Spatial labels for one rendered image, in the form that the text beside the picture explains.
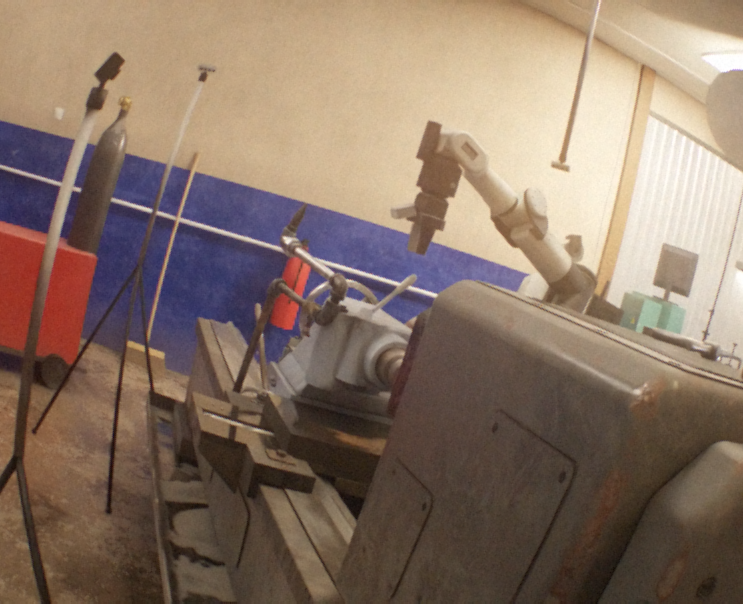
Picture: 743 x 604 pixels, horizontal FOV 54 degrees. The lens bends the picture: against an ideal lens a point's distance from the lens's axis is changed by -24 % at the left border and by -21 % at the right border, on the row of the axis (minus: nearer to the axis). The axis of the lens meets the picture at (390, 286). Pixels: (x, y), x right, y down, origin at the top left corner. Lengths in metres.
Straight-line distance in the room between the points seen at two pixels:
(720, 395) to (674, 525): 0.14
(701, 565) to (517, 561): 0.21
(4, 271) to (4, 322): 0.29
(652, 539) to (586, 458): 0.12
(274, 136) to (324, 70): 0.57
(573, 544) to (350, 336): 1.36
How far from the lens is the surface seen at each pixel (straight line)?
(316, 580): 1.30
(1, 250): 4.35
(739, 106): 5.35
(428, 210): 1.97
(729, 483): 0.66
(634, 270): 6.97
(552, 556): 0.73
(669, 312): 6.06
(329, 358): 2.01
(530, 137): 6.43
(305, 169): 5.95
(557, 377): 0.81
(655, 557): 0.67
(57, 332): 4.53
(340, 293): 1.97
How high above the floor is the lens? 1.37
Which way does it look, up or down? 4 degrees down
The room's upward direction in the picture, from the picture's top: 18 degrees clockwise
